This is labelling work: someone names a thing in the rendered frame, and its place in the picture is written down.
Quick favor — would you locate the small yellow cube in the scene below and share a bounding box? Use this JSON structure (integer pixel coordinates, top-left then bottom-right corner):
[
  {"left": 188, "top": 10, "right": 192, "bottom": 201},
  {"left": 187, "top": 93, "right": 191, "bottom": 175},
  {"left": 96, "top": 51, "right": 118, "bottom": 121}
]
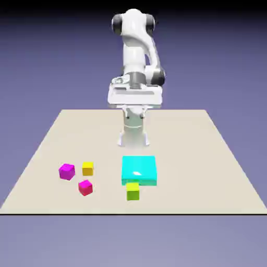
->
[{"left": 81, "top": 162, "right": 94, "bottom": 177}]

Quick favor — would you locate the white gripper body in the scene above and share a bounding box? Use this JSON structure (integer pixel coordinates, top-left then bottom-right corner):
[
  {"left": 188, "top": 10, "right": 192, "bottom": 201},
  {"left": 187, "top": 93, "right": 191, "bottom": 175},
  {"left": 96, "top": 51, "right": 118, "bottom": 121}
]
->
[{"left": 107, "top": 82, "right": 164, "bottom": 110}]

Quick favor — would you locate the small pink cube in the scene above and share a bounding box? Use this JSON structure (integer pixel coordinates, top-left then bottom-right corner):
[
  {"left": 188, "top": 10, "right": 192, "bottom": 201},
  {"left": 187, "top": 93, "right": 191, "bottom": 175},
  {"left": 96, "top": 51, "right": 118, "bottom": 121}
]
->
[{"left": 78, "top": 179, "right": 94, "bottom": 197}]

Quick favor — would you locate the small lime green cube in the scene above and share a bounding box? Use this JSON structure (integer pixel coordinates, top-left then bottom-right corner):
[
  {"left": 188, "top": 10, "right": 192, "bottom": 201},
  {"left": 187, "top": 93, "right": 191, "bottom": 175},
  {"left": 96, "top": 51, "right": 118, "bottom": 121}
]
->
[{"left": 126, "top": 183, "right": 140, "bottom": 201}]

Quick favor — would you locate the small magenta cube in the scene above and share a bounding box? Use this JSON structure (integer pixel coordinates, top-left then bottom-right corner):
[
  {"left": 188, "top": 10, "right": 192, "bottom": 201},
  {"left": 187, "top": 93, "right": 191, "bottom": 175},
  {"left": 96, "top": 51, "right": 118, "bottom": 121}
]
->
[{"left": 58, "top": 163, "right": 76, "bottom": 181}]

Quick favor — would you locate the large cyan box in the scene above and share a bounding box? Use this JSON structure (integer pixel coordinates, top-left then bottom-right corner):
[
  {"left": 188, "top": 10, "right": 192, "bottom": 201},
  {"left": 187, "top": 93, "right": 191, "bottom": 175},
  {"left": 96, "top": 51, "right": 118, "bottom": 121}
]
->
[{"left": 121, "top": 155, "right": 158, "bottom": 187}]

